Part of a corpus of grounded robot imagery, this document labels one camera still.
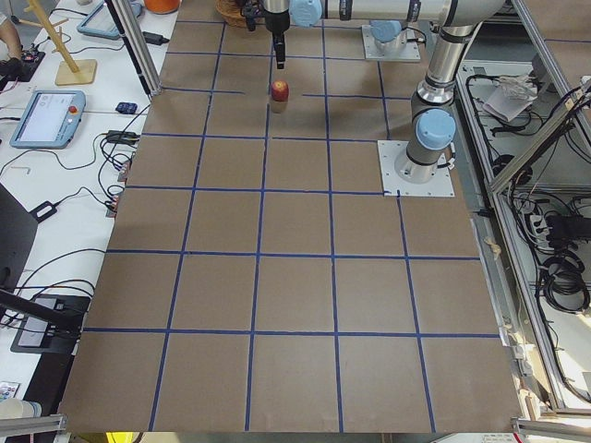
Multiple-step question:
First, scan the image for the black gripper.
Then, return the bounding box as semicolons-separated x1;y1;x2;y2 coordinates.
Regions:
244;0;290;69

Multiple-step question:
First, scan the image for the red yellow apple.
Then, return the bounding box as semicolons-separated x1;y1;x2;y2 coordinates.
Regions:
271;80;290;102

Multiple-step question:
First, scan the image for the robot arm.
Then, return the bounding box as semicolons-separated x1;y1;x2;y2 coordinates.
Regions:
238;0;502;184
369;20;407;52

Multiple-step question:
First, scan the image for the wicker basket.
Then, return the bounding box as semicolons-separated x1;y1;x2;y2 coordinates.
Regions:
215;0;263;30

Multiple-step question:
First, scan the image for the orange round object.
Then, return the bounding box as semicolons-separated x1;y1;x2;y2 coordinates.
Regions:
144;0;181;15

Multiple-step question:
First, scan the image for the black power adapter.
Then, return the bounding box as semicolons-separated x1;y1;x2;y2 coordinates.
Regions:
142;31;170;46

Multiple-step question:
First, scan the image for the small blue device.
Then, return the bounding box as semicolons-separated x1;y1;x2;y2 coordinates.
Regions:
115;102;138;114

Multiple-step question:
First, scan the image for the far teach pendant tablet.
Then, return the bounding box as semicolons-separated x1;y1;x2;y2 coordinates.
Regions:
77;2;120;40

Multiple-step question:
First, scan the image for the teach pendant tablet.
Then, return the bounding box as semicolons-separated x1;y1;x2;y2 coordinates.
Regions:
10;90;86;150
77;2;120;40

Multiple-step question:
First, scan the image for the wooden mug tree stand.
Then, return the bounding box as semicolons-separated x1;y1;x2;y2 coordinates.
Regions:
24;0;98;87

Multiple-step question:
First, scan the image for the crumpled white paper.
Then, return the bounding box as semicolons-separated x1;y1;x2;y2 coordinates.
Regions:
482;75;538;123

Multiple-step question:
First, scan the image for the near teach pendant tablet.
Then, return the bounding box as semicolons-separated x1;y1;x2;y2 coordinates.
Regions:
10;90;86;150

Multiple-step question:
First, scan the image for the white power strip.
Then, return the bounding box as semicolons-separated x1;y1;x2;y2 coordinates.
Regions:
525;213;549;248

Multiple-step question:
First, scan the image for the black monitor stand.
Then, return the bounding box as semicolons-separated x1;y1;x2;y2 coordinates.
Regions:
0;184;91;398

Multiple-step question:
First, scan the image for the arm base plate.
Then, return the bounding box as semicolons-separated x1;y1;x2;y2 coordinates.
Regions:
361;21;421;63
377;140;455;198

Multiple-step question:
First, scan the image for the aluminium frame post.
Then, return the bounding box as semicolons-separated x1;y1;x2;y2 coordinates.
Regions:
106;0;162;98

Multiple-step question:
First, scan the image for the aluminium frame cage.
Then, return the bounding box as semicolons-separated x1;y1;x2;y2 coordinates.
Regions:
457;1;590;420

